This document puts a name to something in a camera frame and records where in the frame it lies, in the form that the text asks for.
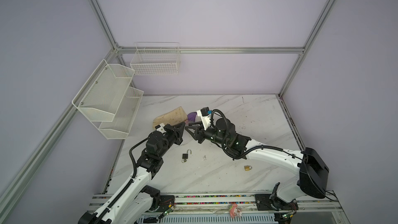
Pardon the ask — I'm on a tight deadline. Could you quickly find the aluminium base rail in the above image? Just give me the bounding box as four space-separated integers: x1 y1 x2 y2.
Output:
80 192 349 224

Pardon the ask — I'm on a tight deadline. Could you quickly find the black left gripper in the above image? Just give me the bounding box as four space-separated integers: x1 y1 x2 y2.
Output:
158 121 184 158

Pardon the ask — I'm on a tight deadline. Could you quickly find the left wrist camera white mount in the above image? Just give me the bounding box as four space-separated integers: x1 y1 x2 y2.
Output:
155 123 166 133

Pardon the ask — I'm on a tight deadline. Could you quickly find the purple trowel pink handle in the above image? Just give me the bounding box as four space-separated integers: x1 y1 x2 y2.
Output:
186 112 198 123

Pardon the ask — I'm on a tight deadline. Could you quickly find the white wire basket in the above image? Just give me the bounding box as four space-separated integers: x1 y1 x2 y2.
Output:
130 42 180 76

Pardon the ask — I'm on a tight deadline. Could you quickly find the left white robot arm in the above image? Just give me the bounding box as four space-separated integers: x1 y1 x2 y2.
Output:
78 122 186 224

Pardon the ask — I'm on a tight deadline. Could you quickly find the pink toy figure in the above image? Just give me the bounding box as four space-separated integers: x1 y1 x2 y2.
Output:
229 203 242 219

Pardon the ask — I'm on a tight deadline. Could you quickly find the white mesh two-tier shelf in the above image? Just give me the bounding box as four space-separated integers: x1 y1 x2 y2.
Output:
72 60 144 140

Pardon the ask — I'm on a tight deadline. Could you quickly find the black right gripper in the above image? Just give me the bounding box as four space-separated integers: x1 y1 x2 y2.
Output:
184 120 228 146

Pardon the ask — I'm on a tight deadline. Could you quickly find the black padlock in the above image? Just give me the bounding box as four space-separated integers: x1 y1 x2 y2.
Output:
182 149 192 163

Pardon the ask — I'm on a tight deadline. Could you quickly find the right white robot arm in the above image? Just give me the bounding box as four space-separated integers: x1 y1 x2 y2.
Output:
185 108 338 211

